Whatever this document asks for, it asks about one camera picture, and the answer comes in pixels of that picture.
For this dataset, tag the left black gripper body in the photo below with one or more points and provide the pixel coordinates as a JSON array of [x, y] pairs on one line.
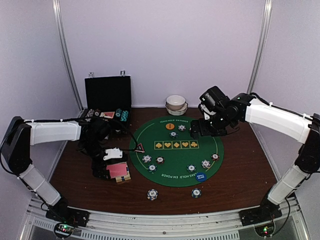
[[95, 165]]

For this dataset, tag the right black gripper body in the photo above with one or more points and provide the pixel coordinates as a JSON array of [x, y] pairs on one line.
[[217, 127]]

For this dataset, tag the red-backed card deck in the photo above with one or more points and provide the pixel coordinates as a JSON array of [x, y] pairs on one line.
[[117, 170]]

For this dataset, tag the white blue chip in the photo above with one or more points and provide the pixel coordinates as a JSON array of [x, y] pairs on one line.
[[181, 128]]

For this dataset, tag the green blue chip top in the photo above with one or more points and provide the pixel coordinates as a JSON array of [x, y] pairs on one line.
[[173, 134]]

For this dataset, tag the red black all-in triangle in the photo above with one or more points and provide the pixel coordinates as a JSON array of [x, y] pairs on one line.
[[139, 148]]

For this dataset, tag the orange round button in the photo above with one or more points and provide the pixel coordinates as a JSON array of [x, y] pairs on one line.
[[169, 126]]

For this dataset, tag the blue tan ten chip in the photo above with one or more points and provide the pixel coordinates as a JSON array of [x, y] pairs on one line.
[[146, 158]]

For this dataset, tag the green blue chip bottom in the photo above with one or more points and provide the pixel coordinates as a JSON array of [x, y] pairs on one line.
[[191, 168]]

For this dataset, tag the blue small blind button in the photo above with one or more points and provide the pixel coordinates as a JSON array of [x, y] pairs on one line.
[[201, 177]]

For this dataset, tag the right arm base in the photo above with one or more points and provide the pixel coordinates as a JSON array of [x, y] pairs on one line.
[[258, 215]]

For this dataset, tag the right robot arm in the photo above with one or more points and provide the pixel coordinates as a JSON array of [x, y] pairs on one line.
[[305, 129]]

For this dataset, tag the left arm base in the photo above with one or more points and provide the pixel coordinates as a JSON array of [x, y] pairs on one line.
[[74, 217]]

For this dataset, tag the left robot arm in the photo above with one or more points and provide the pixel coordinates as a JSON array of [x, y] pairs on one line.
[[22, 134]]

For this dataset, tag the gold blue card box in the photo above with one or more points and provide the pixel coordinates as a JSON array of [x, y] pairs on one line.
[[124, 178]]

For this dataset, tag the white lower bowl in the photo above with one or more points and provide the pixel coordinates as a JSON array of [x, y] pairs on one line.
[[178, 112]]

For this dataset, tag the white ceramic bowl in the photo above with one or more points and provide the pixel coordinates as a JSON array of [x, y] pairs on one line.
[[175, 102]]

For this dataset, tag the card pack in case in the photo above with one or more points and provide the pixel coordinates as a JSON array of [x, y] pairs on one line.
[[108, 115]]

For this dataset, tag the tan blue chips in case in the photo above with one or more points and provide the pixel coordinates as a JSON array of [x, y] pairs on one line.
[[89, 115]]

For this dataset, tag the brown chips in case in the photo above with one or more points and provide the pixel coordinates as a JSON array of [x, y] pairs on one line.
[[97, 112]]

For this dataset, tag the green blue chips in case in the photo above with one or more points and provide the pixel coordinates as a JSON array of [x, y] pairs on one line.
[[118, 113]]

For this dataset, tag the teal chips in case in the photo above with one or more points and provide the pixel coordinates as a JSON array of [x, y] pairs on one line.
[[124, 116]]

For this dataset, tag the round green poker mat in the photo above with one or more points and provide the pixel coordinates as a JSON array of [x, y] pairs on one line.
[[178, 152]]

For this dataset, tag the blue tan chip stack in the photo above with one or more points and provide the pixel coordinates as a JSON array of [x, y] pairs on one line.
[[152, 194]]

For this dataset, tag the black poker chip case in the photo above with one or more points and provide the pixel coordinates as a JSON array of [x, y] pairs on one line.
[[108, 94]]

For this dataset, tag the green blue chip stack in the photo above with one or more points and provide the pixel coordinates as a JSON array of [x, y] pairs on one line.
[[196, 193]]

